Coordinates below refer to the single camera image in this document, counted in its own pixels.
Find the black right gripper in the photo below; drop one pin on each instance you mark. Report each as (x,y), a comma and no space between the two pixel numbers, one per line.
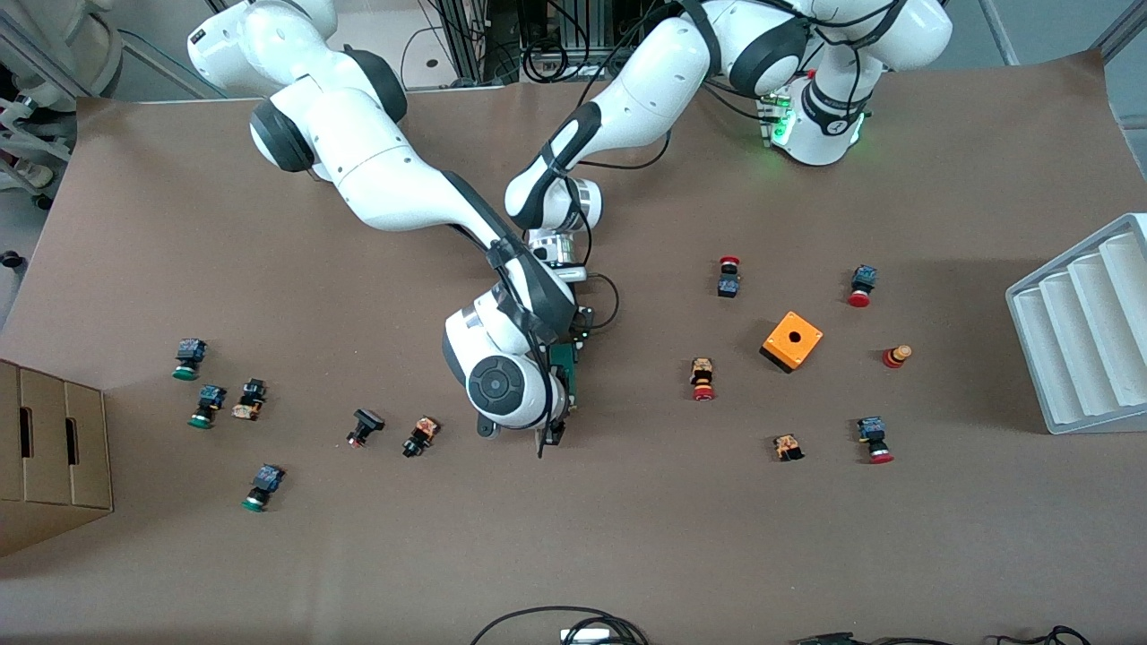
(556,433)

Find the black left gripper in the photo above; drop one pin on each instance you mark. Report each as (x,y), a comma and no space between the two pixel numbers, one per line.
(589,319)

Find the green circuit board module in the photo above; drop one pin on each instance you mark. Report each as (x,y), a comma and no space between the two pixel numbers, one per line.
(566,372)

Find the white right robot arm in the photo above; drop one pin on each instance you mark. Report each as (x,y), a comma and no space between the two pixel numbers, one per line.
(385,170)

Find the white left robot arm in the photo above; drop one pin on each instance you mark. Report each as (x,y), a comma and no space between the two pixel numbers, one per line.
(663,81)

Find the brown paper table cover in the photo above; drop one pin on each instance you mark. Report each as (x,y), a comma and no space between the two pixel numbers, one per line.
(573,537)

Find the red mushroom button orange block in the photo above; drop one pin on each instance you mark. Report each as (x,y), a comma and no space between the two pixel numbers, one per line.
(702,379)

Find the red mushroom button blue block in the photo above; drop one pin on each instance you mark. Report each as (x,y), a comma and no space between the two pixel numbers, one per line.
(862,287)
(874,439)
(728,278)

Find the small white device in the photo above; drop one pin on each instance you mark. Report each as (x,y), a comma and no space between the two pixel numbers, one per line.
(587,635)

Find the orange contact block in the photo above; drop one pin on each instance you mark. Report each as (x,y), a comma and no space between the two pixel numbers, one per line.
(788,446)

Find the green mushroom push button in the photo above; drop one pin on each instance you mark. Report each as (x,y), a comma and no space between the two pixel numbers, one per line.
(208,406)
(263,486)
(188,358)

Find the aluminium profile rack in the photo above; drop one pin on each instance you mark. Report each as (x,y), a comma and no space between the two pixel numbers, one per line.
(466,45)

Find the red yellow button head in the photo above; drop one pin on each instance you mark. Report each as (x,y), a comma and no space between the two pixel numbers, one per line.
(896,356)

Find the white stepped plastic tray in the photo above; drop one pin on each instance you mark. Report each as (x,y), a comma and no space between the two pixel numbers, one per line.
(1075,322)

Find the brown cardboard box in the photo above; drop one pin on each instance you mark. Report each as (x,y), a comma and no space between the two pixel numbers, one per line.
(54,457)

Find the black selector switch orange block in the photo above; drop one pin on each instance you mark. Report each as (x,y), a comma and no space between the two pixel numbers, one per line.
(249,399)
(419,436)

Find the black square-head red switch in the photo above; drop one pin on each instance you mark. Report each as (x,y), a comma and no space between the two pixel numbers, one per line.
(363,427)

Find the orange button enclosure box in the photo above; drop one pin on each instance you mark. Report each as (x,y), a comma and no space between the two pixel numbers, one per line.
(792,340)

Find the grey metal frame bar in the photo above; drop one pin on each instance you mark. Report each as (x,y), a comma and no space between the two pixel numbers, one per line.
(1120,31)
(999,31)

